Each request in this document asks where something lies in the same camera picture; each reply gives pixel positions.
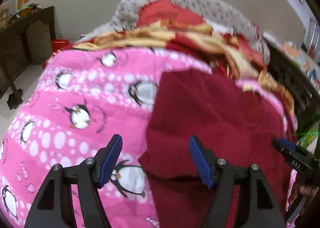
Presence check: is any dark red fleece garment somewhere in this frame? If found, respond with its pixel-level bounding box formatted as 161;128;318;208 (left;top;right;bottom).
139;69;297;227

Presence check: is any person right hand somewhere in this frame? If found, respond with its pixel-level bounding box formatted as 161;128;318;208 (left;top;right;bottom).
289;181;319;209

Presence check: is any pink penguin print blanket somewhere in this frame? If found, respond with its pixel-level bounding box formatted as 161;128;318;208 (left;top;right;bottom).
1;47;291;227

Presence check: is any yellow red patterned blanket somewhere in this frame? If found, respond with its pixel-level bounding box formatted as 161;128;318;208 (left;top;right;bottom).
72;20;296;116

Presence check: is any red plastic bin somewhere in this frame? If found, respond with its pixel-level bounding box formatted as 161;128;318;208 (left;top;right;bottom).
50;39;70;54

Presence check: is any dark wooden side table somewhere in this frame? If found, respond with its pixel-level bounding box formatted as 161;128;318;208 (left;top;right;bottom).
0;5;57;111

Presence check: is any red fringed cushion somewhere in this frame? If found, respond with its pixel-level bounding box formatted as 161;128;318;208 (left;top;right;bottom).
136;0;204;27

